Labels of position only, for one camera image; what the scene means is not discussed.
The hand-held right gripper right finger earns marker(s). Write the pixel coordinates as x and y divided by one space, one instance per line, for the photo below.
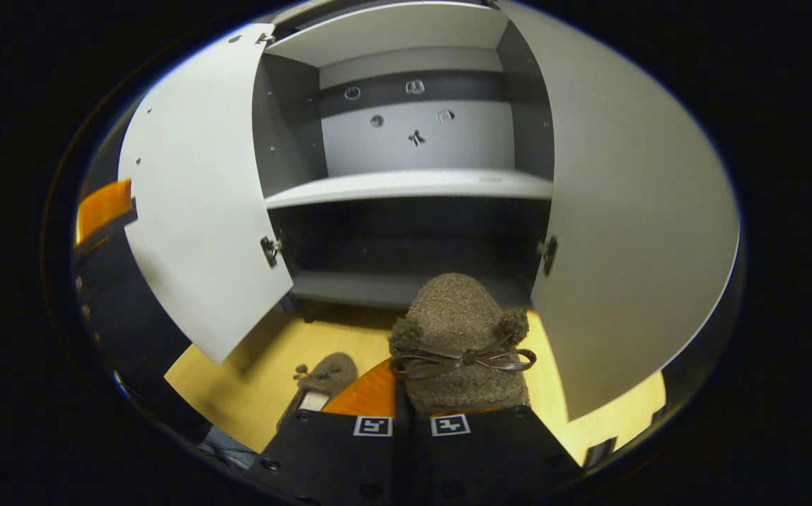
490 457

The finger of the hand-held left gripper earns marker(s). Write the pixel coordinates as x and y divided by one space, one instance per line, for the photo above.
104 207

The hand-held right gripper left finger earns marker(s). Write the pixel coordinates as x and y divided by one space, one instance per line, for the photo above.
336 457

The brown fuzzy shoe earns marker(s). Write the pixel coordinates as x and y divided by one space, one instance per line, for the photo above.
329 376
459 316

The white shoe cabinet door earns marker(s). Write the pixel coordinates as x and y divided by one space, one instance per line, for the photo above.
202 197
631 225

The white shoe cabinet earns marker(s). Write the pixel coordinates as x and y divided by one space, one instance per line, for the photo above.
413 147

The metal door hinge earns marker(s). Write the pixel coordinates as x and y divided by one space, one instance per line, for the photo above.
270 251
549 254

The white cabinet shelf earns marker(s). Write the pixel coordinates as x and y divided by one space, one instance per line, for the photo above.
392 31
406 186

